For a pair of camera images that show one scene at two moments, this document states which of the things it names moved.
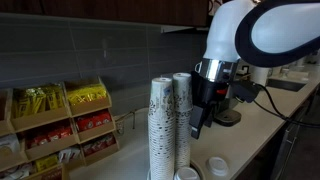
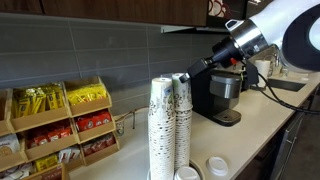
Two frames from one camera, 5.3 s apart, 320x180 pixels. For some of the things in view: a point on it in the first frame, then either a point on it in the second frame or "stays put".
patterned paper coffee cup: [182, 91] stays put
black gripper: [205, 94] → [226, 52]
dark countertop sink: [285, 84] stays put
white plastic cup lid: [217, 166] stays put
